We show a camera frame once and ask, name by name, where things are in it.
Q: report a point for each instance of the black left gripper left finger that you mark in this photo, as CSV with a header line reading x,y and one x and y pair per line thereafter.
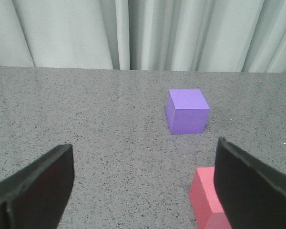
x,y
36,196

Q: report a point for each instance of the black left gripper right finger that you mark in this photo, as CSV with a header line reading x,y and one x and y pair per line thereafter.
x,y
252,194

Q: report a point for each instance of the red foam cube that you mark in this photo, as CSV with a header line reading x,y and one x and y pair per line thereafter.
x,y
207,208

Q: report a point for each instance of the purple foam cube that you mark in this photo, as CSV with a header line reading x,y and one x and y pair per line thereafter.
x,y
187,111

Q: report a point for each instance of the grey-green curtain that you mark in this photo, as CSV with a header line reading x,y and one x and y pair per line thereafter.
x,y
175,35

